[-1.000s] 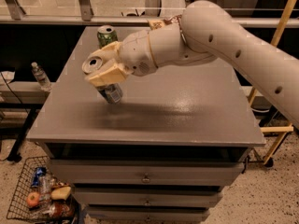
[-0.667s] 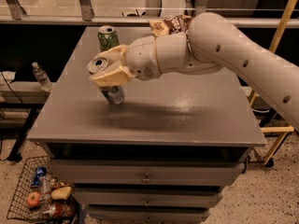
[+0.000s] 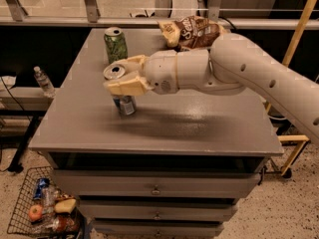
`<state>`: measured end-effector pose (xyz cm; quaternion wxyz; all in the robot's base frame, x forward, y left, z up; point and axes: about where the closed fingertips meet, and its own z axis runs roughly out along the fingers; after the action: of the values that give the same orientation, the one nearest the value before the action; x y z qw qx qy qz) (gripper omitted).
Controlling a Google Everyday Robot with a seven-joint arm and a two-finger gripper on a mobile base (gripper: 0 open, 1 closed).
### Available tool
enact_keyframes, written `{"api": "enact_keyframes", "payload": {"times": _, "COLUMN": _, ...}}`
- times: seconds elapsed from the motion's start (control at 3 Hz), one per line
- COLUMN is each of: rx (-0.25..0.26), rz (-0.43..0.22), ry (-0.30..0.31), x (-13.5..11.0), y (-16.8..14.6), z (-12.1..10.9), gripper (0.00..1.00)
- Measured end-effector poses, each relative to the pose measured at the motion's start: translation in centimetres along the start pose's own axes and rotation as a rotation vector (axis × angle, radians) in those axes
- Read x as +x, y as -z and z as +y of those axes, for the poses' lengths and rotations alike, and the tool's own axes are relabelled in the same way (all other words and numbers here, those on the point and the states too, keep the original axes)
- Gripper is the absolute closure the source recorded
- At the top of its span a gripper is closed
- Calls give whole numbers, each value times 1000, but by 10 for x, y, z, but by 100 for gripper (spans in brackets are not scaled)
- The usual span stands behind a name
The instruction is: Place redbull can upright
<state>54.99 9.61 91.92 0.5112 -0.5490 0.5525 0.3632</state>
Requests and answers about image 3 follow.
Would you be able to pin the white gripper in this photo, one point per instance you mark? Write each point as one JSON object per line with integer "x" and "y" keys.
{"x": 161, "y": 70}

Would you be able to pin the silver blue redbull can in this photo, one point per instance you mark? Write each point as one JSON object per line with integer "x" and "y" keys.
{"x": 126, "y": 105}

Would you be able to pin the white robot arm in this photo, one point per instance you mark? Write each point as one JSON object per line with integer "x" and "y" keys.
{"x": 232, "y": 64}

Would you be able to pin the green soda can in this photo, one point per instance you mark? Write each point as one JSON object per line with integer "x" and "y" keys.
{"x": 116, "y": 45}

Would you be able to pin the blue can in basket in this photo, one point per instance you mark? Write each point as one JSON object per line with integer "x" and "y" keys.
{"x": 40, "y": 184}

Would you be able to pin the brown chip bag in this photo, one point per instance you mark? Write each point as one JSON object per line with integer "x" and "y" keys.
{"x": 191, "y": 33}

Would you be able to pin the clear plastic water bottle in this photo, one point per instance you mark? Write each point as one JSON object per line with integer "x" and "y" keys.
{"x": 44, "y": 82}

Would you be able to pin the grey drawer cabinet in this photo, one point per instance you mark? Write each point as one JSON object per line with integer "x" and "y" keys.
{"x": 175, "y": 168}

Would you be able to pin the grey side bench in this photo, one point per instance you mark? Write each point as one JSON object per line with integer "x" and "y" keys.
{"x": 29, "y": 103}

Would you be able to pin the metal railing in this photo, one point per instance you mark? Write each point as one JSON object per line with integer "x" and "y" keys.
{"x": 243, "y": 14}

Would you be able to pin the yellow sponge in basket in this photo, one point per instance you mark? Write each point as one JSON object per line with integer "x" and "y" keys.
{"x": 65, "y": 206}

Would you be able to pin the red apple in basket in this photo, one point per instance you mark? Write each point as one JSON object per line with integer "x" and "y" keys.
{"x": 35, "y": 212}

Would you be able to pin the black wire basket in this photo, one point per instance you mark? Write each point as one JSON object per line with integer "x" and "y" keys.
{"x": 52, "y": 225}

